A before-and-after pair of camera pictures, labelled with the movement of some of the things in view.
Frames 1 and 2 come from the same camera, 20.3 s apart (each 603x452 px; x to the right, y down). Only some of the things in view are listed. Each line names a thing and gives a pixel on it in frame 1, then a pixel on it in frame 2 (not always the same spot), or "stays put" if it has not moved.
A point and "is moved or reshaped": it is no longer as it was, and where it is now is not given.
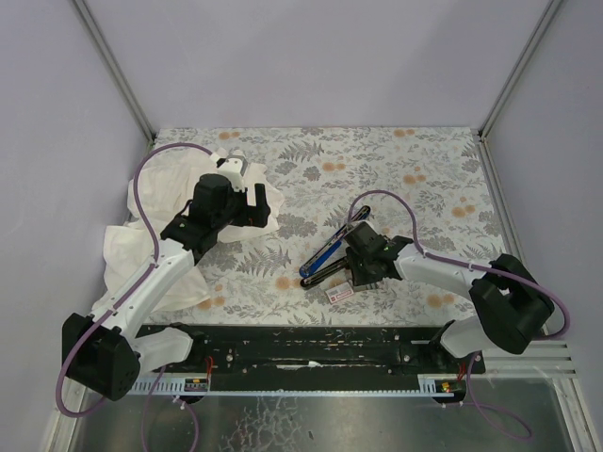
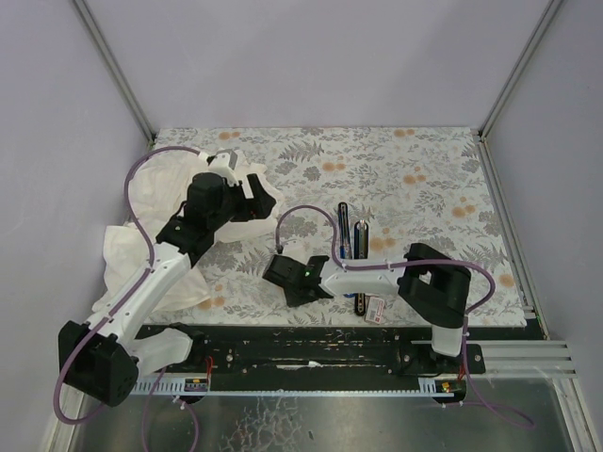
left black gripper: (254, 213) stays put
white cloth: (167, 186) stays put
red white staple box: (339, 292) is moved or reshaped
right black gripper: (351, 256) → (281, 271)
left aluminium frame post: (87, 16) stays put
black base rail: (325, 350) stays put
